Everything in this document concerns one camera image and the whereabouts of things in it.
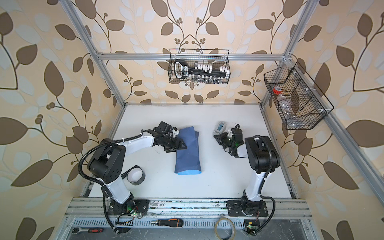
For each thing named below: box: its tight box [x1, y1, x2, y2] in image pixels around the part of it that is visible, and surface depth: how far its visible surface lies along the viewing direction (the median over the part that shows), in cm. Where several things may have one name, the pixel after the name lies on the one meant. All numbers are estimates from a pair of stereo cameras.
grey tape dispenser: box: [212, 121, 228, 136], surface depth 104 cm
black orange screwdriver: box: [150, 218, 184, 228], surface depth 70 cm
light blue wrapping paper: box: [174, 126, 202, 175], surface depth 88 cm
